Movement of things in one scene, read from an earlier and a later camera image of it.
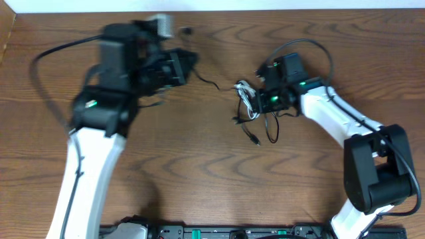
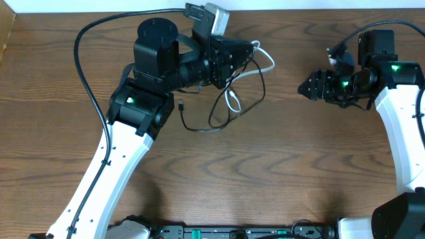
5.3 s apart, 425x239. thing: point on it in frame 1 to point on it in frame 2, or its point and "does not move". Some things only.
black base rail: (296, 231) does not move
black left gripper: (179, 67) to (221, 62)
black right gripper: (265, 105) to (321, 86)
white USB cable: (246, 91) to (247, 73)
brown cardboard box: (7, 19) does not move
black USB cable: (238, 117) to (181, 106)
